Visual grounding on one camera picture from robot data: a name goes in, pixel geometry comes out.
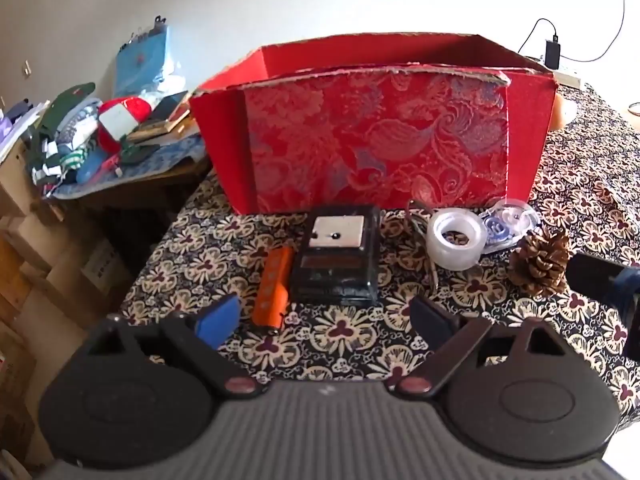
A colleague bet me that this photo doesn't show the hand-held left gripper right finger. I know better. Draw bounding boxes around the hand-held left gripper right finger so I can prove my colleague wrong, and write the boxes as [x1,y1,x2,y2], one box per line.
[397,297,568,401]

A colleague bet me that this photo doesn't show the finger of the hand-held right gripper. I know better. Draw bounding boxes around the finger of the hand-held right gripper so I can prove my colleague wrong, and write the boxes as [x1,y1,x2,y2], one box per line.
[566,252,640,361]

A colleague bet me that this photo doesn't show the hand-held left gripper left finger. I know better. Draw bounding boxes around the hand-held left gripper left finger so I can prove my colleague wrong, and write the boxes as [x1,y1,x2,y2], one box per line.
[87,294,261,401]

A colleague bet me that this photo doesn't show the brown pine cone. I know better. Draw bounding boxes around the brown pine cone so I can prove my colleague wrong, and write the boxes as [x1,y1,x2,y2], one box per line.
[506,226,572,297]

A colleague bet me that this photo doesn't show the orange cylindrical lighter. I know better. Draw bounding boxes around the orange cylindrical lighter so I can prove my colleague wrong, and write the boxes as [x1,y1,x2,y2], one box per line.
[251,247,296,337]

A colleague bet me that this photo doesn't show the clear adhesive tape roll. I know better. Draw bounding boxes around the clear adhesive tape roll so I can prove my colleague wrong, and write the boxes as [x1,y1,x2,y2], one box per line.
[426,208,484,272]

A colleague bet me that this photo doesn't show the clear correction tape dispenser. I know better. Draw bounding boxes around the clear correction tape dispenser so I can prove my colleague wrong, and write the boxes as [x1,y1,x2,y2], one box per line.
[477,199,542,254]

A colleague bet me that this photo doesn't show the black digital alarm clock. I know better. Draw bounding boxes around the black digital alarm clock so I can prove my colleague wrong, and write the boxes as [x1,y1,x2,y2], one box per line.
[291,205,382,307]

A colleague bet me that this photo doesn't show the red patterned cardboard box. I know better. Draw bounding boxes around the red patterned cardboard box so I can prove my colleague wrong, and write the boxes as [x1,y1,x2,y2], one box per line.
[189,32,558,216]

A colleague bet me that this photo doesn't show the wooden side table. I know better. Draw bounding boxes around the wooden side table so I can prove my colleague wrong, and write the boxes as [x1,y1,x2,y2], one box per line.
[47,157,216,226]

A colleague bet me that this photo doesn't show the blue patterned mat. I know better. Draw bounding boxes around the blue patterned mat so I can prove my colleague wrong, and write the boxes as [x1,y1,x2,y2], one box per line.
[51,132,210,202]

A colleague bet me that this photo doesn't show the stack of cardboard boxes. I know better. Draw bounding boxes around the stack of cardboard boxes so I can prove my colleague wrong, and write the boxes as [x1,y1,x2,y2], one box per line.
[0,132,133,466]

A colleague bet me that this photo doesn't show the small black pouch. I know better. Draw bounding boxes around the small black pouch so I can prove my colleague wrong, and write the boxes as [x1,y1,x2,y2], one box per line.
[119,143,162,166]

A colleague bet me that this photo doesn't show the blue plastic item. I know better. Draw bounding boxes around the blue plastic item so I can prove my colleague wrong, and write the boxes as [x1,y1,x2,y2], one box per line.
[74,160,108,185]

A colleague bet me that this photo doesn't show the tan book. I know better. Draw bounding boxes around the tan book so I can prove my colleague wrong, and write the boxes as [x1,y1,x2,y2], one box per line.
[126,107,195,145]

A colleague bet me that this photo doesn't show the white power strip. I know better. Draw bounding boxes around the white power strip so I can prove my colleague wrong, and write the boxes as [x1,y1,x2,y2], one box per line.
[549,62,582,88]

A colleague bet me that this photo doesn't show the black phone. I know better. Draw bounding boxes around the black phone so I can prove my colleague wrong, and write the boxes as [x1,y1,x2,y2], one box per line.
[149,90,190,122]

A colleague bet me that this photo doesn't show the small white box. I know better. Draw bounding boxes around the small white box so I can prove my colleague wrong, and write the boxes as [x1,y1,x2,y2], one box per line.
[98,102,141,142]

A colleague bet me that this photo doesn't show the black power adapter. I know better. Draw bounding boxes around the black power adapter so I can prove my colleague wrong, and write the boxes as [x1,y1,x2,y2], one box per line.
[544,36,563,71]

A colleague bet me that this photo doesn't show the red plush toy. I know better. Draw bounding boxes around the red plush toy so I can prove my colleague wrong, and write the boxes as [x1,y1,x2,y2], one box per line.
[97,96,154,155]

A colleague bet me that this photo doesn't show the pile of clothes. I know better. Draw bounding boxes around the pile of clothes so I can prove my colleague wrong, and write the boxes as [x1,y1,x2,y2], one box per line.
[26,102,103,197]

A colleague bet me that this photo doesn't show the green cap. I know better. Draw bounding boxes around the green cap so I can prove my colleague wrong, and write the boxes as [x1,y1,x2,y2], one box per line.
[39,82,97,137]

